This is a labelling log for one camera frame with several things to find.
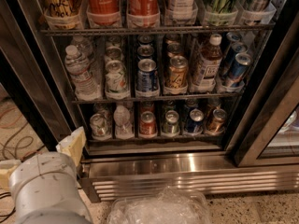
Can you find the blue bottom shelf can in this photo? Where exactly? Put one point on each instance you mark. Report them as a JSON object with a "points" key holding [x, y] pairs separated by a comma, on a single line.
{"points": [[194, 122]]}

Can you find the clear front water bottle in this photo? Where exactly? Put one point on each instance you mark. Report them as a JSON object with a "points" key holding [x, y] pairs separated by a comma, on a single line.
{"points": [[78, 67]]}

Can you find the red bottom shelf can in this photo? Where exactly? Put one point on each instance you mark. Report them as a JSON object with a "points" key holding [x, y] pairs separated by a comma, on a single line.
{"points": [[147, 124]]}

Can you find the white green front can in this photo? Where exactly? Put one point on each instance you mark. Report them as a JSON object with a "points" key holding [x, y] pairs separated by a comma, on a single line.
{"points": [[116, 77]]}

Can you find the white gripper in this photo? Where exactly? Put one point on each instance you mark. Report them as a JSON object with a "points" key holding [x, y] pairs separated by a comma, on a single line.
{"points": [[47, 164]]}

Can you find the green bottom shelf can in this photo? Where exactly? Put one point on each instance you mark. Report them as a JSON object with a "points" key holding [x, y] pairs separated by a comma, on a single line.
{"points": [[170, 124]]}

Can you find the orange bottom shelf can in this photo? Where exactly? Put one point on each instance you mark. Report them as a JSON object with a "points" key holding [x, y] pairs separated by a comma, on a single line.
{"points": [[216, 121]]}

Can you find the clear rear water bottle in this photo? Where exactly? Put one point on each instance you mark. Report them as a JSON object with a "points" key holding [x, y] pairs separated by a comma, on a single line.
{"points": [[84, 45]]}

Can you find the orange LaCroix front can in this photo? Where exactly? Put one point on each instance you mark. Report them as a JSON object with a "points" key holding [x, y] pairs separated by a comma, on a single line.
{"points": [[176, 72]]}

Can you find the fridge sliding glass door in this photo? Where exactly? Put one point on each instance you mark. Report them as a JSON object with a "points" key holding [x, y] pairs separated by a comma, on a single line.
{"points": [[273, 137]]}

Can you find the silver striped top can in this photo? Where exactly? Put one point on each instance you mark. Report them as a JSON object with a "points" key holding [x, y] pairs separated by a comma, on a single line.
{"points": [[254, 8]]}

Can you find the amber tea bottle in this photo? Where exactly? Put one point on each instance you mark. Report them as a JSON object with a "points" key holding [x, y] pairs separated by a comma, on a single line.
{"points": [[207, 62]]}

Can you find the crumpled clear plastic bag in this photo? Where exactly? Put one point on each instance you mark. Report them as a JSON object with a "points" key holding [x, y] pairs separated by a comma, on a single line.
{"points": [[169, 206]]}

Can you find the red Coca-Cola can left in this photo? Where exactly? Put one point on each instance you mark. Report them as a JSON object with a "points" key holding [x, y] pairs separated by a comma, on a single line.
{"points": [[104, 12]]}

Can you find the blue tall middle can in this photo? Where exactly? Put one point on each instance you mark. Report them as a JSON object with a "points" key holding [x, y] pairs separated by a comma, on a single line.
{"points": [[236, 47]]}

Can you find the blue silver front can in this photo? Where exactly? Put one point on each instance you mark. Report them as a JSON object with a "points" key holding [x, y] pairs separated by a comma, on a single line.
{"points": [[147, 79]]}

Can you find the red coca-cola can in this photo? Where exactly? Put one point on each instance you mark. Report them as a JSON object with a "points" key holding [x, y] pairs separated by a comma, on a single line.
{"points": [[143, 13], [104, 12]]}

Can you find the white bottom left can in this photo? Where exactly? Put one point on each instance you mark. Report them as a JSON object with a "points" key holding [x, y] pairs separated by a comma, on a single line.
{"points": [[100, 128]]}

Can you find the clear water bottle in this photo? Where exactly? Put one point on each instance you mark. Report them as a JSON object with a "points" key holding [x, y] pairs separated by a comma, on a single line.
{"points": [[78, 67], [84, 45]]}

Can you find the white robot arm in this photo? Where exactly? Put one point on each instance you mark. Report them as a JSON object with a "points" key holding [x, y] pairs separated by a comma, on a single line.
{"points": [[44, 188]]}

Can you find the red Coca-Cola can right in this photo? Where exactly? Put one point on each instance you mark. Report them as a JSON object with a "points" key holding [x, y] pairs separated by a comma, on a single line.
{"points": [[143, 13]]}

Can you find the blue tall front can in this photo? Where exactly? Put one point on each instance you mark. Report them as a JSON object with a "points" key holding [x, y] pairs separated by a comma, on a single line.
{"points": [[238, 69]]}

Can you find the yellow LaCroix top can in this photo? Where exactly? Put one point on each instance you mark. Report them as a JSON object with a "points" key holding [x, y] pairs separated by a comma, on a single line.
{"points": [[63, 12]]}

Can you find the white label top bottle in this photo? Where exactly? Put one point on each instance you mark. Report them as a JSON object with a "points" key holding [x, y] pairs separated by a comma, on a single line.
{"points": [[180, 12]]}

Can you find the green top can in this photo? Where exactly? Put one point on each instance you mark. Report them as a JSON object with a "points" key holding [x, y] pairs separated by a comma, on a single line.
{"points": [[220, 12]]}

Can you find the blue tall can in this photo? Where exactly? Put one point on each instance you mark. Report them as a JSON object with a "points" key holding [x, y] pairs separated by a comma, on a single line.
{"points": [[238, 69], [236, 47]]}

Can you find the stainless steel fridge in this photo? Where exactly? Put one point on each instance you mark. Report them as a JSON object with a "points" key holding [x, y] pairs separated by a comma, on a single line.
{"points": [[33, 74]]}

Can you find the bottom shelf water bottle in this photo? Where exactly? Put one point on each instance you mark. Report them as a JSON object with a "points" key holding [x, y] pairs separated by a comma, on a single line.
{"points": [[123, 124]]}

